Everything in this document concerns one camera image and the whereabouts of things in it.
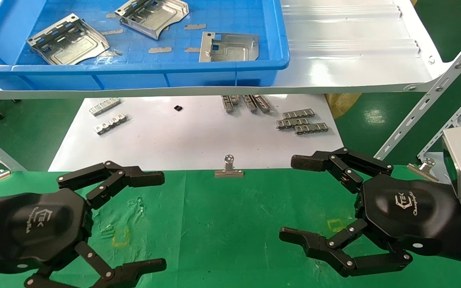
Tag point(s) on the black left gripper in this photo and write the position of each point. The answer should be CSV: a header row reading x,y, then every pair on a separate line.
x,y
34,228

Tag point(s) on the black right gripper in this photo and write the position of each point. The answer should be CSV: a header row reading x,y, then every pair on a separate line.
x,y
406,212

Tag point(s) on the curved sheet metal bracket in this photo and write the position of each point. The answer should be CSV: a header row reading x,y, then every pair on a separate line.
x,y
154,18

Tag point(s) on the small silver metal clip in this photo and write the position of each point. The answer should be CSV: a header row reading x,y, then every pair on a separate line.
x,y
298,113
311,128
249,103
227,104
235,99
292,123
262,103
111,124
105,106

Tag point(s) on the green cloth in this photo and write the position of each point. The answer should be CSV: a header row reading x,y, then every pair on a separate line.
x,y
222,232

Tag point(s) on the brown cardboard piece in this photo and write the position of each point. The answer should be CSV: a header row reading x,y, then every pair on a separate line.
x,y
340,104

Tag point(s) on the white paper sheet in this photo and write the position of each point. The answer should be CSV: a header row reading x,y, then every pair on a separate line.
x,y
194,136

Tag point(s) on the white shelf board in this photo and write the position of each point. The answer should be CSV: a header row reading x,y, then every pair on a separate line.
x,y
354,60

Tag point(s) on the flat sheet metal plate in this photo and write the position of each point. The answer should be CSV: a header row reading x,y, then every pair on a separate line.
x,y
234,50

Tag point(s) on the crumpled clear tape piece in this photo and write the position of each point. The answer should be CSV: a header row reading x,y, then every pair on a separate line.
x,y
110,53

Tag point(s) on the grey tape strip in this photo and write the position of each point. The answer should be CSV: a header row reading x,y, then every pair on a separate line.
x,y
195,26
112,32
192,49
160,50
111,16

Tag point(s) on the blue plastic bin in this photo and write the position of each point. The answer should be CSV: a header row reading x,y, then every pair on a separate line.
x,y
234,16

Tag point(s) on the grey slanted metal post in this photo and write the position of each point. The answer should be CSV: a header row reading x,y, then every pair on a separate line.
x,y
10,162

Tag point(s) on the white slotted angle post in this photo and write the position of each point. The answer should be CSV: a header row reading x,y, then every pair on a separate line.
x,y
460,113
438,86

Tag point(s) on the slotted sheet metal bracket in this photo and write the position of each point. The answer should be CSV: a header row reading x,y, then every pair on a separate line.
x,y
74,44

